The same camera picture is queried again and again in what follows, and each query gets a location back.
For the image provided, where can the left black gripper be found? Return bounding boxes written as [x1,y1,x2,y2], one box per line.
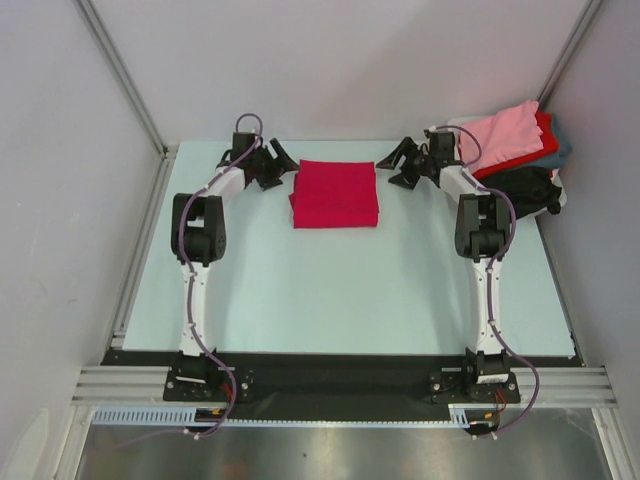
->
[250,139,300,191]

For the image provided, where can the magenta t shirt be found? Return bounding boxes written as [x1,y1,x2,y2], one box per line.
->
[289,159,380,229]

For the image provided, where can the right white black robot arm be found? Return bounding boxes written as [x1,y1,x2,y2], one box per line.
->
[376,126,516,401]

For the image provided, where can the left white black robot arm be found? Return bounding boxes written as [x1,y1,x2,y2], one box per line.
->
[170,131,299,400]

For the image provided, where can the white plastic tray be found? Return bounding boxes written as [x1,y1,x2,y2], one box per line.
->
[449,112,567,208]

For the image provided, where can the pink t shirt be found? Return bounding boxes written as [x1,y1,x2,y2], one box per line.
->
[459,100,543,173]

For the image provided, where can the black t shirt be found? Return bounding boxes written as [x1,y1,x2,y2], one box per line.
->
[480,167,562,219]

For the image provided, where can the red t shirt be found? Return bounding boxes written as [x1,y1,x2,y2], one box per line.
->
[469,112,560,181]

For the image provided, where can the grey blue t shirt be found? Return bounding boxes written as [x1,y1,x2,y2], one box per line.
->
[535,114,573,170]

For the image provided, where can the left side aluminium rail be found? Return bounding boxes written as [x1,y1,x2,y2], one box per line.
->
[106,145,178,350]

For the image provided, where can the right aluminium corner post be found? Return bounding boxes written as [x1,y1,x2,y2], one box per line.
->
[537,0,608,109]

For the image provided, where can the aluminium corner post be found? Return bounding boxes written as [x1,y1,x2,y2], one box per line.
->
[537,0,608,109]
[74,0,174,156]

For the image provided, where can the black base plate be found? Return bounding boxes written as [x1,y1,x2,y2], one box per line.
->
[101,350,582,420]

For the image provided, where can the left aluminium corner post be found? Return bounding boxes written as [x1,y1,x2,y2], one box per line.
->
[74,0,174,156]

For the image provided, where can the white slotted cable duct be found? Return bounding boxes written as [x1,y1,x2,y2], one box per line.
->
[92,404,498,429]

